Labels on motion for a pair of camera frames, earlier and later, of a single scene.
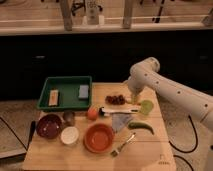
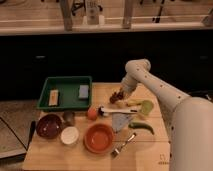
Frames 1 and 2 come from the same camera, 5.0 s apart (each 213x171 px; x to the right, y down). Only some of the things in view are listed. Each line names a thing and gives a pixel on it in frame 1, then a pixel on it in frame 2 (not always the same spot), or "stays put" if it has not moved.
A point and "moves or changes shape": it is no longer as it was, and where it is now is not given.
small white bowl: (69, 135) stays put
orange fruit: (92, 114) stays put
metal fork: (115, 152) stays put
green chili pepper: (140, 125) stays put
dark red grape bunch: (115, 100) moves or changes shape
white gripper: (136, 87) to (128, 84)
